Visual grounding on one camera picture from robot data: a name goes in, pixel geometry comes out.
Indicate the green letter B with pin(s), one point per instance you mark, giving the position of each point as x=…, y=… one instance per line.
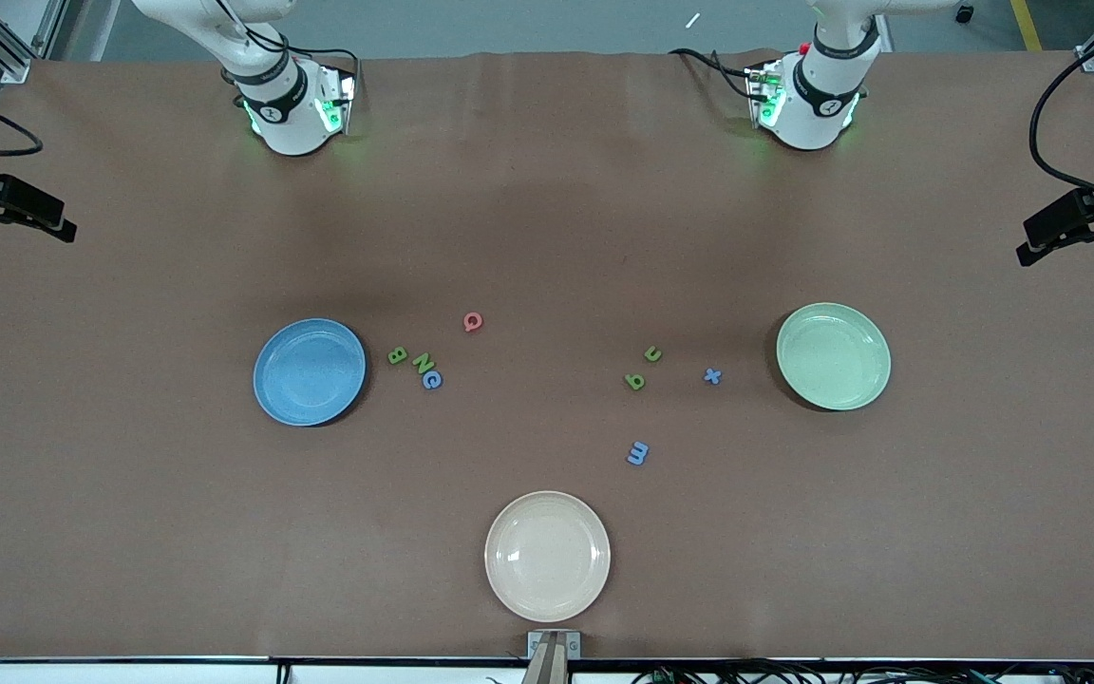
x=397, y=356

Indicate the green letter N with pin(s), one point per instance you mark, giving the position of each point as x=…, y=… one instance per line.
x=424, y=362

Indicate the blue letter C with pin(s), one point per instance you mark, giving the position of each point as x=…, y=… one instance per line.
x=424, y=380

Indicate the green letter u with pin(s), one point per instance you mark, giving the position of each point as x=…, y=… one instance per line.
x=649, y=353

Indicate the red letter Q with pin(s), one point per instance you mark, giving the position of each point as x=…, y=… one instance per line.
x=466, y=323

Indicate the green letter q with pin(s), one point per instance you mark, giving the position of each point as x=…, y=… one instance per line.
x=635, y=381

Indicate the blue letter m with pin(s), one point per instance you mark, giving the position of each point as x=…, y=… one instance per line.
x=637, y=453

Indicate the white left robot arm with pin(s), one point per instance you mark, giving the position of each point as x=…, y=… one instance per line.
x=813, y=104

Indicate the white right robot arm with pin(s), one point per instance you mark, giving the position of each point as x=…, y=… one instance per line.
x=291, y=114

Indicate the light green plate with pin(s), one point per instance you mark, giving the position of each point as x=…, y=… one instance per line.
x=833, y=356

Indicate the blue plate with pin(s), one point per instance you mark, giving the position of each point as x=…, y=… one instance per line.
x=310, y=372

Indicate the cream plate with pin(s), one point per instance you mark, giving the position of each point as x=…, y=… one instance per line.
x=547, y=556

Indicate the black caster wheel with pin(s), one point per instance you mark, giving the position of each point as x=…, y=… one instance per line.
x=963, y=13

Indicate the silver base connector box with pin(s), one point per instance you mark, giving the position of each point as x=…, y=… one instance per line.
x=336, y=100

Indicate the brown table cover mat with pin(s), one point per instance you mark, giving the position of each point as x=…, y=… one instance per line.
x=547, y=237

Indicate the white table edge rail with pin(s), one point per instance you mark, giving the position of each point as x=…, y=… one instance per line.
x=129, y=673

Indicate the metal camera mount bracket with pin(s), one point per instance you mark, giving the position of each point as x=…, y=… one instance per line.
x=554, y=651

